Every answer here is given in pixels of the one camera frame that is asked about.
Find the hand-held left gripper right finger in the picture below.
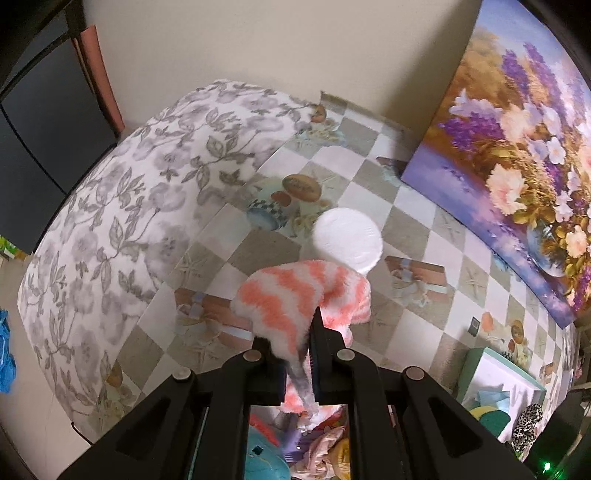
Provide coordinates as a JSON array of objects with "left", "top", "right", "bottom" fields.
[{"left": 309, "top": 307, "right": 536, "bottom": 480}]

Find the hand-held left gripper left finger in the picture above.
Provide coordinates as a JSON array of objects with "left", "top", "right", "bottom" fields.
[{"left": 55, "top": 339, "right": 287, "bottom": 480}]

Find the leopard print scrunchie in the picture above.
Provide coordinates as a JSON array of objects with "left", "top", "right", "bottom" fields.
[{"left": 512, "top": 403, "right": 544, "bottom": 455}]

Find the yellow green sponge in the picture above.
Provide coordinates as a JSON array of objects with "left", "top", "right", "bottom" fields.
[{"left": 468, "top": 404, "right": 511, "bottom": 441}]

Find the teal shallow box tray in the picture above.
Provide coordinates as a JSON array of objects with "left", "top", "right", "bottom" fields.
[{"left": 455, "top": 347, "right": 548, "bottom": 457}]

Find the pink white fluffy cloth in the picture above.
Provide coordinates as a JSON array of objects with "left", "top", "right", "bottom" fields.
[{"left": 231, "top": 259, "right": 372, "bottom": 418}]

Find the purple printed cloth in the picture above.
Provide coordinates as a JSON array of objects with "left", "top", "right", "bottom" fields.
[{"left": 270, "top": 413, "right": 305, "bottom": 462}]

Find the beige pink cloth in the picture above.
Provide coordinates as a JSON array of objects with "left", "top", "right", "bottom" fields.
[{"left": 295, "top": 425, "right": 352, "bottom": 480}]

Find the teal plastic container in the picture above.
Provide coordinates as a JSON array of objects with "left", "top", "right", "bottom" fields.
[{"left": 245, "top": 427, "right": 294, "bottom": 480}]

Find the white bottle green label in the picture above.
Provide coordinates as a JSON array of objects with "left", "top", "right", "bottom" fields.
[{"left": 310, "top": 208, "right": 384, "bottom": 274}]

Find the grey floral tablecloth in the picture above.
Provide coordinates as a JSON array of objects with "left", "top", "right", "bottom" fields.
[{"left": 17, "top": 79, "right": 324, "bottom": 444}]

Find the blue cloth on floor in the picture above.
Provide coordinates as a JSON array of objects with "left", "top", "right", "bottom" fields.
[{"left": 0, "top": 308, "right": 17, "bottom": 394}]

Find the floral painting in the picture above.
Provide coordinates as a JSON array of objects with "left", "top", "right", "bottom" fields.
[{"left": 401, "top": 0, "right": 591, "bottom": 329}]

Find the green box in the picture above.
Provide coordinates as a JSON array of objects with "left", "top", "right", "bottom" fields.
[{"left": 0, "top": 235, "right": 28, "bottom": 259}]

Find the reddish brown board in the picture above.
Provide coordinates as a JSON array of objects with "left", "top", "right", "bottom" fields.
[{"left": 76, "top": 25, "right": 125, "bottom": 137}]

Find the dark cabinet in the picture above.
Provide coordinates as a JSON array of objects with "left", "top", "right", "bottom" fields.
[{"left": 0, "top": 0, "right": 118, "bottom": 254}]

